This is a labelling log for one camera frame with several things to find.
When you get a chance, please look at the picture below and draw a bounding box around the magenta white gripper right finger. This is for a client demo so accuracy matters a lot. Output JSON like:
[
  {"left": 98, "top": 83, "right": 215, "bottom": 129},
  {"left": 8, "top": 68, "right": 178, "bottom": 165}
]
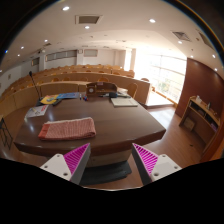
[{"left": 132, "top": 143, "right": 181, "bottom": 185}]

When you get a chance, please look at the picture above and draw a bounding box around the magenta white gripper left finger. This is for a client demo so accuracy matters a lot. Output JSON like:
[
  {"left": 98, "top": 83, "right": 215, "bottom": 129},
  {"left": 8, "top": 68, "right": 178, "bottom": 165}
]
[{"left": 41, "top": 143, "right": 91, "bottom": 184}]

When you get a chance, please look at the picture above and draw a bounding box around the red white folded towel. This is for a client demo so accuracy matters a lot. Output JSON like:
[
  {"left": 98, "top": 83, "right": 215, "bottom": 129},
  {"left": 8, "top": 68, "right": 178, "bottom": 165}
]
[{"left": 38, "top": 117, "right": 96, "bottom": 140}]

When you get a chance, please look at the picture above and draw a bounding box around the white paper sheet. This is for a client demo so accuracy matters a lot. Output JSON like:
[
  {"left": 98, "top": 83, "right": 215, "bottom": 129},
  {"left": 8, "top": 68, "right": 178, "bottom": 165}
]
[{"left": 26, "top": 105, "right": 48, "bottom": 118}]

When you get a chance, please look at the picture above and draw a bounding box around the wooden shelf cabinet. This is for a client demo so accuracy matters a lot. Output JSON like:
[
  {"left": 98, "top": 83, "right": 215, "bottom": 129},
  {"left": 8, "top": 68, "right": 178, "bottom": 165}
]
[{"left": 180, "top": 96, "right": 220, "bottom": 145}]

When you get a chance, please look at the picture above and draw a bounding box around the yellow blue book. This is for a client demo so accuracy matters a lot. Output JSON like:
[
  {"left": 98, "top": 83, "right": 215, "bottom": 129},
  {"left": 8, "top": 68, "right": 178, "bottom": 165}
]
[{"left": 41, "top": 95, "right": 57, "bottom": 105}]

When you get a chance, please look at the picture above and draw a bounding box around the blue folder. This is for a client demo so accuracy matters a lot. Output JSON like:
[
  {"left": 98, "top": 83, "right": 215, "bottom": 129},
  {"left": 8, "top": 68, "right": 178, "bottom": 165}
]
[{"left": 57, "top": 92, "right": 79, "bottom": 99}]

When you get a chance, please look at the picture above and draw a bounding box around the white closed notebook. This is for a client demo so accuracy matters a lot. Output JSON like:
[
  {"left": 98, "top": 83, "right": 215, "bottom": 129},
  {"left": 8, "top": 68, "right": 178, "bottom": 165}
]
[{"left": 111, "top": 98, "right": 138, "bottom": 107}]

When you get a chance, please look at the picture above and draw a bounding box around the black metal rack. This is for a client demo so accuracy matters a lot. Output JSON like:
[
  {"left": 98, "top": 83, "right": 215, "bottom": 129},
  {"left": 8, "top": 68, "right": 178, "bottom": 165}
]
[{"left": 0, "top": 116, "right": 13, "bottom": 148}]

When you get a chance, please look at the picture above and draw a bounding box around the brown wooden desk organizer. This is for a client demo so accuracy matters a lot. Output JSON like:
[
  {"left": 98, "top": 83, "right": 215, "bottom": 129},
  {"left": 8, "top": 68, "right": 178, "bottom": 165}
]
[{"left": 86, "top": 82, "right": 117, "bottom": 96}]

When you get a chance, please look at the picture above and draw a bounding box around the wooden chair behind table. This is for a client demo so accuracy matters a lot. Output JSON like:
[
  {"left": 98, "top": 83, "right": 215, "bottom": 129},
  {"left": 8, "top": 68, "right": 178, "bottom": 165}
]
[{"left": 127, "top": 83, "right": 138, "bottom": 98}]

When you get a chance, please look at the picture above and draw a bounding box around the curved wooden audience desk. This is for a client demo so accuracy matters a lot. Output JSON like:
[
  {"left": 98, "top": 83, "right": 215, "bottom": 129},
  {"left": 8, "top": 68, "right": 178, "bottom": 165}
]
[{"left": 0, "top": 71, "right": 151, "bottom": 117}]

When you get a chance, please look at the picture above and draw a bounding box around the black gooseneck microphone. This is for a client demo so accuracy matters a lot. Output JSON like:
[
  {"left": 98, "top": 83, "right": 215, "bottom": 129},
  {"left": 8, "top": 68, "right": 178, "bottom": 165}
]
[{"left": 29, "top": 71, "right": 41, "bottom": 102}]

